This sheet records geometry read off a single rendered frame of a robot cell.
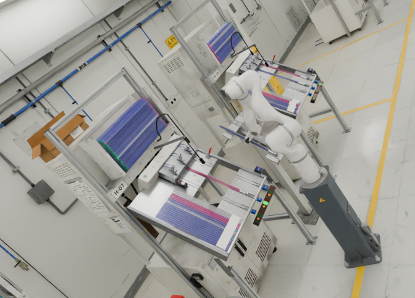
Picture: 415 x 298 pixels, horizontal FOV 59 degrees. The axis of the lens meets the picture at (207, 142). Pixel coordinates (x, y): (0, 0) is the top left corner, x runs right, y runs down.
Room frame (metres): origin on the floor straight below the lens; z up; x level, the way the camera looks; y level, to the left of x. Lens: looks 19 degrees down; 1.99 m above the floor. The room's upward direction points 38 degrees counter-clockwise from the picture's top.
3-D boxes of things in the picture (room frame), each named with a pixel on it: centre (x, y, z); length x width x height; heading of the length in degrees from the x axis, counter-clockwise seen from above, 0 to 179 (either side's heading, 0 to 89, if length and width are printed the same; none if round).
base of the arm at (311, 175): (1.97, -0.39, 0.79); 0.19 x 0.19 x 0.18
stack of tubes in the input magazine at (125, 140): (2.50, 0.38, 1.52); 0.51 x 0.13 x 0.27; 133
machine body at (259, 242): (2.55, 0.51, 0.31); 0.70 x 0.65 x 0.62; 133
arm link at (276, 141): (1.96, -0.35, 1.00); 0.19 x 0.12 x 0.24; 92
